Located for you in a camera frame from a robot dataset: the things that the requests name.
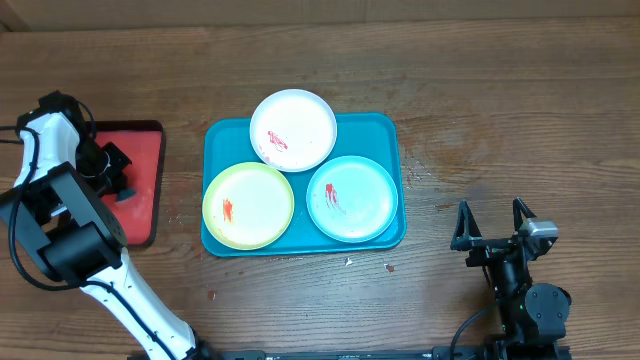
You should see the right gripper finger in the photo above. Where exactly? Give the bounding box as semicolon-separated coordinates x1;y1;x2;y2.
512;197;535;231
451;200;482;248

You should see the dark green sponge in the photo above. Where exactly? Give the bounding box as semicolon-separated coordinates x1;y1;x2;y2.
116;188;136;202

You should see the light blue plate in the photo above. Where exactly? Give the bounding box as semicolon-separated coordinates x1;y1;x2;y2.
306;155;399;243

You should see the yellow-green plate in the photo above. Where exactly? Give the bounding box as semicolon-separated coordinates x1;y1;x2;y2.
202;162;295;251

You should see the white plate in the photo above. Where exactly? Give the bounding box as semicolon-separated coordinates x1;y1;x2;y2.
249;89;338;172

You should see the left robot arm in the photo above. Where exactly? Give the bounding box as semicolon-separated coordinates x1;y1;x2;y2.
1;91;216;359

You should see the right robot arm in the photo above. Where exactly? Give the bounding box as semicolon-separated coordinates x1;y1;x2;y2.
447;197;572;360

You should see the dark red tray with water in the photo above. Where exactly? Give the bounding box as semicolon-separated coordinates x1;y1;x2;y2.
95;120;166;247

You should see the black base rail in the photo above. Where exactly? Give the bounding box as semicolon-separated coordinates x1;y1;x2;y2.
127;344;573;360

